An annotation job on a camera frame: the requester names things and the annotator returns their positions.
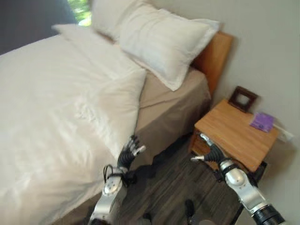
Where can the wooden headboard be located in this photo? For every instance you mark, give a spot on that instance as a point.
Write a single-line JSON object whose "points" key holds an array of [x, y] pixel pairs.
{"points": [[214, 58]]}

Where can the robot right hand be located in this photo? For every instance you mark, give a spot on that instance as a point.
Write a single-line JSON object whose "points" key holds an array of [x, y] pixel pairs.
{"points": [[212, 152]]}

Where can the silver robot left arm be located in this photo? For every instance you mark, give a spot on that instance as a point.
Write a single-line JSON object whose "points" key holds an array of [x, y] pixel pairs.
{"points": [[110, 189]]}

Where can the dark robot foot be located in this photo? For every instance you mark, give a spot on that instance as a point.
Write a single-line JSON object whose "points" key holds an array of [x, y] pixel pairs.
{"points": [[189, 206]]}

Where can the purple booklet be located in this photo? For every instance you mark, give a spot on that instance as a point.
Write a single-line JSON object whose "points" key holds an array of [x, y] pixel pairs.
{"points": [[261, 121]]}

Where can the white wall socket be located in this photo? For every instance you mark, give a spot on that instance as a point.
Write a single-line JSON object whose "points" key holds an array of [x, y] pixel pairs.
{"points": [[284, 134]]}

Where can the white duvet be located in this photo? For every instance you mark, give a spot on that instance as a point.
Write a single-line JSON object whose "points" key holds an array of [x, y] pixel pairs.
{"points": [[58, 112]]}

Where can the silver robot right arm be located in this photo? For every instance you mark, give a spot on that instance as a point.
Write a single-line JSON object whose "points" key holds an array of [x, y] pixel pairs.
{"points": [[246, 189]]}

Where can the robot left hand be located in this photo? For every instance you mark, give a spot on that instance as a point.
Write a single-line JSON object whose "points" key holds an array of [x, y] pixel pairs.
{"points": [[128, 152]]}

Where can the large white pillow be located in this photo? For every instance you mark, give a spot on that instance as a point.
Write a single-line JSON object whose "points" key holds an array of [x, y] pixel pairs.
{"points": [[161, 44]]}

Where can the beige fitted sheet mattress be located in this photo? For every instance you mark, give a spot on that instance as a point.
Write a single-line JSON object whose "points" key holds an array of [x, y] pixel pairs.
{"points": [[173, 105]]}

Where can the wooden nightstand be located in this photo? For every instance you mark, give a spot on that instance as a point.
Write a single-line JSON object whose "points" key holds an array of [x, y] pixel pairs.
{"points": [[232, 136]]}

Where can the window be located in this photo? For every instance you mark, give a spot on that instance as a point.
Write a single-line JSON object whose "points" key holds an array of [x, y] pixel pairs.
{"points": [[80, 11]]}

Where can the dark brown picture frame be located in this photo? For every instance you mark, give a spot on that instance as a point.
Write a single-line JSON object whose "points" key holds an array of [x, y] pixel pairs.
{"points": [[243, 98]]}

